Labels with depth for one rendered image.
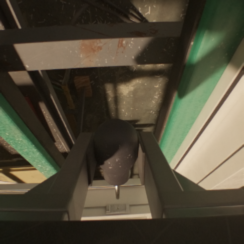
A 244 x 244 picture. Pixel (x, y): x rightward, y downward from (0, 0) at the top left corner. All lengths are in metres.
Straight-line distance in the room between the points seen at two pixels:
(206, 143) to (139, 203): 0.22
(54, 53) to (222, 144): 0.20
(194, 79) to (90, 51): 0.10
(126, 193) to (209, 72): 0.31
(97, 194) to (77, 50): 0.31
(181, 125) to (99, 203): 0.26
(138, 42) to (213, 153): 0.16
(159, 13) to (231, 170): 0.97
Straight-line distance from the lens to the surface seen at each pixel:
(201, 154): 0.27
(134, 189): 0.42
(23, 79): 0.57
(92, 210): 0.41
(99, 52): 0.19
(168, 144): 0.28
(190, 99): 0.20
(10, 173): 1.15
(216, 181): 0.25
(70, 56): 0.20
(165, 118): 0.24
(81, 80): 1.26
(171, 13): 1.12
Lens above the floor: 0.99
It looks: 36 degrees down
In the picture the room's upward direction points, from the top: 176 degrees clockwise
